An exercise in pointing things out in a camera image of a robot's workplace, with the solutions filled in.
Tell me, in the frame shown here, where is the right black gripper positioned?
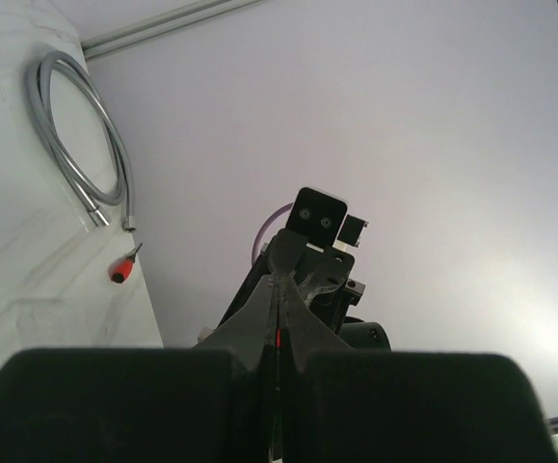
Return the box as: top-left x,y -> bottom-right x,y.
197,229 -> 390,352

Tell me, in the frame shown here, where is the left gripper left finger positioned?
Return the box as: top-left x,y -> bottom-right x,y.
0,277 -> 279,463

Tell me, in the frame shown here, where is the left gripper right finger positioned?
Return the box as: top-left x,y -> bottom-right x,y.
278,284 -> 558,463

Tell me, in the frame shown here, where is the red handled screwdriver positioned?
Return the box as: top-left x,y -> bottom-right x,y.
109,243 -> 143,284

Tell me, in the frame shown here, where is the silver flexible metal hose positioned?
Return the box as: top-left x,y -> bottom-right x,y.
23,50 -> 138,232

